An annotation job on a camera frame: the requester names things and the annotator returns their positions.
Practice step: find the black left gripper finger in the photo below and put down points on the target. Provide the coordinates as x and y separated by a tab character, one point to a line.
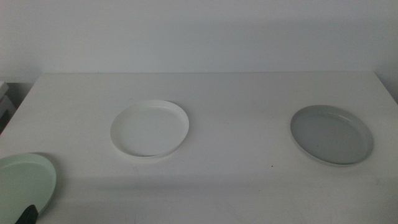
29	216

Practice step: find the pale green shallow bowl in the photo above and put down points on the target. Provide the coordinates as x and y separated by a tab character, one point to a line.
21	183

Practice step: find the white shallow bowl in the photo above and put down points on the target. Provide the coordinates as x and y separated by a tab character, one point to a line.
149	129

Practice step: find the grey shallow bowl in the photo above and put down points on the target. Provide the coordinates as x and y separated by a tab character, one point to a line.
331	135

